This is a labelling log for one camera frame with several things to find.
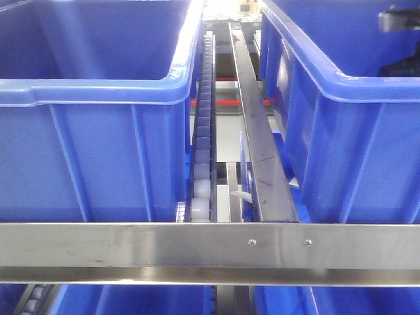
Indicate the white roller conveyor track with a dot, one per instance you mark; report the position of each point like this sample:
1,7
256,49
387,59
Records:
201,202

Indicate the large blue bin right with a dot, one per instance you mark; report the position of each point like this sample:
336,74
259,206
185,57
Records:
352,135

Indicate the large blue bin left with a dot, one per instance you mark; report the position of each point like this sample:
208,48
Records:
95,98

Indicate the lower roller track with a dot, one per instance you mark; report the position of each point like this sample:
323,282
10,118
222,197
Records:
37,299

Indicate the steel shelf front rail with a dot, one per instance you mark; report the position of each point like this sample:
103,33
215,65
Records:
211,253

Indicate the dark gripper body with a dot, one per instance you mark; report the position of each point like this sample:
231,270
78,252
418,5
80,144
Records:
396,20

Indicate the large blue bin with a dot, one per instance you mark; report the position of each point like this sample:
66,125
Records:
95,98
352,135

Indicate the blue bin lower left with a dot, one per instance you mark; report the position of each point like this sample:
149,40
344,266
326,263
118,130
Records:
133,299

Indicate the blue bin lower right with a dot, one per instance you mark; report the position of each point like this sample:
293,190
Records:
336,300

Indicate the dark steel divider rail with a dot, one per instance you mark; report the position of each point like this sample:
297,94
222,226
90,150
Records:
270,193

